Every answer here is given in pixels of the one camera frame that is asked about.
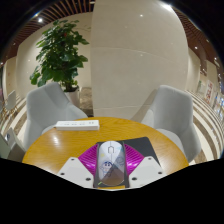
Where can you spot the grey armchair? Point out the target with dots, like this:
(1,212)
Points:
(10,146)

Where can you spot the large green potted plant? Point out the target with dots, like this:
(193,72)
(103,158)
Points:
(60,53)

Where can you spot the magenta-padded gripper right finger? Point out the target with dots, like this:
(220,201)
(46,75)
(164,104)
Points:
(135,161)

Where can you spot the white power strip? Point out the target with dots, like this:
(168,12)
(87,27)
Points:
(77,125)

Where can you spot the grey shell chair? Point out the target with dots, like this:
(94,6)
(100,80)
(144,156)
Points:
(173,113)
(46,106)

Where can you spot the white cartoon-print computer mouse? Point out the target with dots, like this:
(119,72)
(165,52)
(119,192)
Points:
(111,163)

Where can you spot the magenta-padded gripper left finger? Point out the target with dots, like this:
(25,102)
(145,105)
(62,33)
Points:
(87,160)

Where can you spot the black green-lined mouse pad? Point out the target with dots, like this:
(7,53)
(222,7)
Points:
(140,145)

